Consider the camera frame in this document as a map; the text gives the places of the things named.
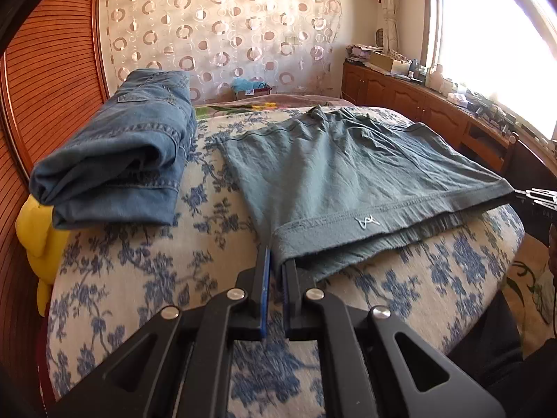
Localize cardboard box with teal cloth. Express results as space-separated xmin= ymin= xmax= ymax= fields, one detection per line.
xmin=230 ymin=78 xmax=273 ymax=100

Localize beige tied side curtain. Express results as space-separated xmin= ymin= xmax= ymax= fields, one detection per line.
xmin=367 ymin=0 xmax=400 ymax=53

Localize cardboard box on sideboard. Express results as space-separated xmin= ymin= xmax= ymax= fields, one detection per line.
xmin=369 ymin=52 xmax=410 ymax=75

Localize yellow plush toy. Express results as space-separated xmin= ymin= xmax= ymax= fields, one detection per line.
xmin=15 ymin=195 xmax=70 ymax=317

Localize teal green shorts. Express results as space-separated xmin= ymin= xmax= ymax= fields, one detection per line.
xmin=216 ymin=107 xmax=513 ymax=280

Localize long wooden sideboard cabinet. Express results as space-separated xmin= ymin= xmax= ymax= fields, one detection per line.
xmin=341 ymin=61 xmax=556 ymax=190

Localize folded blue denim jeans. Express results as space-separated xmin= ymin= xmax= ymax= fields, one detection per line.
xmin=29 ymin=69 xmax=196 ymax=229

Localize colourful floral pink blanket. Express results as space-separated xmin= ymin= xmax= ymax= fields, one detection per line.
xmin=195 ymin=93 xmax=352 ymax=120

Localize wooden slatted wardrobe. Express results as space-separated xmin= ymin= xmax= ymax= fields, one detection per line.
xmin=1 ymin=0 xmax=108 ymax=405

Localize sheer circle-pattern curtain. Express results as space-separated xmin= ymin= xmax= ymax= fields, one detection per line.
xmin=99 ymin=0 xmax=342 ymax=104

